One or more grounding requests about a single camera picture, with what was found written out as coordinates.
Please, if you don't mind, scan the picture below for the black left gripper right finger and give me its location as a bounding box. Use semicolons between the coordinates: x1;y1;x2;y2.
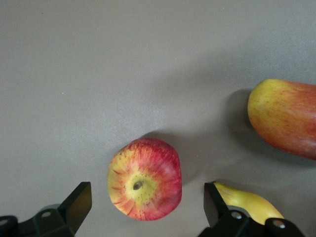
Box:
197;182;307;237

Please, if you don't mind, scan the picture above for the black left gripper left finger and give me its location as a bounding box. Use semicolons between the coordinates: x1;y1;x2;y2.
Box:
0;182;92;237

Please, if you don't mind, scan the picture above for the yellow banana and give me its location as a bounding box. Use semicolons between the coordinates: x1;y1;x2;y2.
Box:
213;182;284;225

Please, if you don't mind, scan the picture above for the red yellow striped apple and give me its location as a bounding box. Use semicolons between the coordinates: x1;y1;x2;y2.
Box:
107;137;183;222

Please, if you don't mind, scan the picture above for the red yellow mango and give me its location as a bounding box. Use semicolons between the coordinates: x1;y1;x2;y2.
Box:
247;78;316;160

